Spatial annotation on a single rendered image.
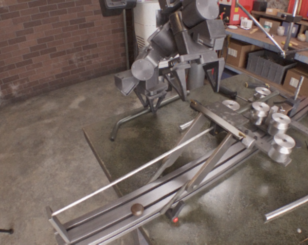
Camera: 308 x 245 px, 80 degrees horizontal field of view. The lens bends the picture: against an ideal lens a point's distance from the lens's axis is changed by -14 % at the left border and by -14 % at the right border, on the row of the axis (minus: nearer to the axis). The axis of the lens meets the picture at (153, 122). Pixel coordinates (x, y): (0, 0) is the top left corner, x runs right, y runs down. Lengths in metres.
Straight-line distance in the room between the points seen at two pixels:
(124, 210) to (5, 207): 1.47
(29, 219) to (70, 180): 0.42
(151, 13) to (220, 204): 0.79
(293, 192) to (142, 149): 0.38
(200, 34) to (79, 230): 0.44
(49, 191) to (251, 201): 1.48
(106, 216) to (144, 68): 0.34
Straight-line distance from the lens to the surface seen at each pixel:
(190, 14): 0.46
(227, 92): 0.81
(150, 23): 0.97
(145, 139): 0.58
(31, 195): 1.77
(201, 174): 0.39
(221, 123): 0.38
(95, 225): 0.41
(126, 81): 0.57
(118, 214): 0.41
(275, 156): 0.52
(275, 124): 0.59
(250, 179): 0.53
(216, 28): 0.44
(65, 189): 1.68
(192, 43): 0.48
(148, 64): 0.52
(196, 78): 2.52
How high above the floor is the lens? 1.26
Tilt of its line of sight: 36 degrees down
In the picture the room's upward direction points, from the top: 1 degrees counter-clockwise
